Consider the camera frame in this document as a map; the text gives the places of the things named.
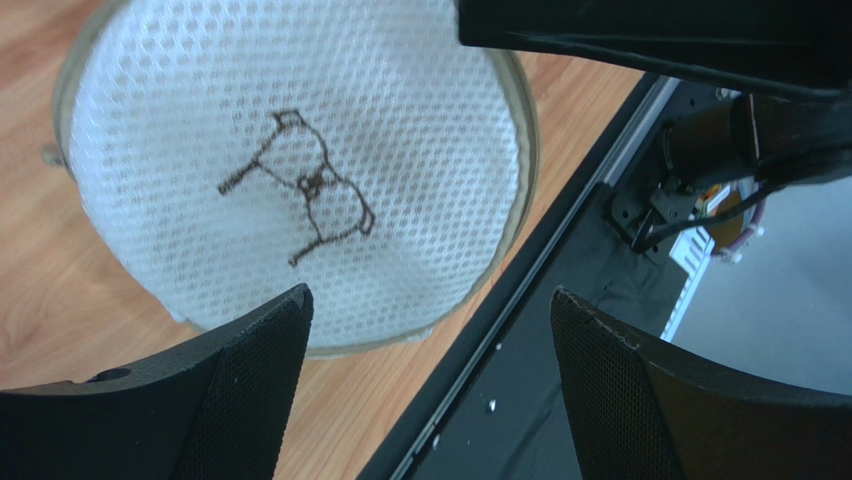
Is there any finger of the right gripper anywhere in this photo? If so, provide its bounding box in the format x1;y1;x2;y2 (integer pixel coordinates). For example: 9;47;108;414
458;0;851;102

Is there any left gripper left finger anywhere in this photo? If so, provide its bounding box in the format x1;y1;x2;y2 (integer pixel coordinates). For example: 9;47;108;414
1;284;314;479

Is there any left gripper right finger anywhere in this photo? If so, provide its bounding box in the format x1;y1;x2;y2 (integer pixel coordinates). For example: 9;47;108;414
550;289;851;479

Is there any round white mesh laundry bag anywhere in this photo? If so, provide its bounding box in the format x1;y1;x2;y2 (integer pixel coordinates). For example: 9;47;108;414
46;1;540;358

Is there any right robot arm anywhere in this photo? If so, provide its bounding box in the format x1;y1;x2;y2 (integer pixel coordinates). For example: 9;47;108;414
458;1;851;189

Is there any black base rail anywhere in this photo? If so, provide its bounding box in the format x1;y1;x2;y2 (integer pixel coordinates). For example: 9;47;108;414
355;73;800;480

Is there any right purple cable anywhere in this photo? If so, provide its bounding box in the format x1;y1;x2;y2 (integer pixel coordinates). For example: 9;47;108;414
715;192;768;262

